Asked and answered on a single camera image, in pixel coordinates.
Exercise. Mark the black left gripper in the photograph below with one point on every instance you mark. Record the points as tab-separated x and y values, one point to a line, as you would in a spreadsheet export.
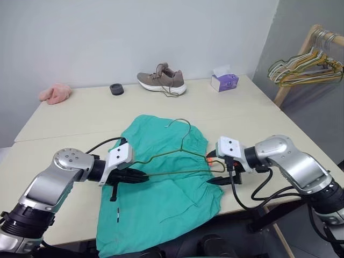
121	178

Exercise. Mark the pink fluffy slipper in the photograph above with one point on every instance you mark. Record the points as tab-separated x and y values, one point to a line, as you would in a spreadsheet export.
55	94

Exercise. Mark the black table frame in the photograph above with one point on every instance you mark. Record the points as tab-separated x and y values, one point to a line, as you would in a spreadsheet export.
276	216

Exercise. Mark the light wooden slat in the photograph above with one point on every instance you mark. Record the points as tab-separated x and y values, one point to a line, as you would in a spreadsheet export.
282	240

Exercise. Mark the green shorts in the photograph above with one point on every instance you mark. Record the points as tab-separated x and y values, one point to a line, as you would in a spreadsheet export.
161	209

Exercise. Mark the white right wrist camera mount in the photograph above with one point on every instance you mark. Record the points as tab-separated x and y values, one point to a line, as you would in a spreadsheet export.
231	146

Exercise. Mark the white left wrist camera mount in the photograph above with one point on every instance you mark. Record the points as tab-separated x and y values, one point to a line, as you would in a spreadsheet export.
119	154

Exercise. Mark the dark rounded shape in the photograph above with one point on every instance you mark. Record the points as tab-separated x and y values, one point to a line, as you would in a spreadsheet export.
153	254
212	246

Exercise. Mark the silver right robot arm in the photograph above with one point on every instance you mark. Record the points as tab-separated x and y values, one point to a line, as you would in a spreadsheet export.
295	161

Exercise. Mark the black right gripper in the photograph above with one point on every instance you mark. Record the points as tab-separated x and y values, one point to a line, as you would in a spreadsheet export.
236	176

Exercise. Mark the taupe sneaker with white sole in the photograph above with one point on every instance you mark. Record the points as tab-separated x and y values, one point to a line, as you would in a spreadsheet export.
161	79

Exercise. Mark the black round container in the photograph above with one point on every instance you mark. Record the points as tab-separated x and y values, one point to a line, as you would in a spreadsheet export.
117	89

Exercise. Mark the purple and white tissue box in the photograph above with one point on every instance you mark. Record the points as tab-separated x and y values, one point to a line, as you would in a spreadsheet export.
225	82

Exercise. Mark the wooden clothes rack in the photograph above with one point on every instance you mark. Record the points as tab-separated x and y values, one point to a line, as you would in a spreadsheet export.
282	94

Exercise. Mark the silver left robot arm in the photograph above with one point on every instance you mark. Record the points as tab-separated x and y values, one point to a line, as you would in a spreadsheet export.
43	185

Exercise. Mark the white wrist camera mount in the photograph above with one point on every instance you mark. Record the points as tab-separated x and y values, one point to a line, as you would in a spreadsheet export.
119	154
231	146

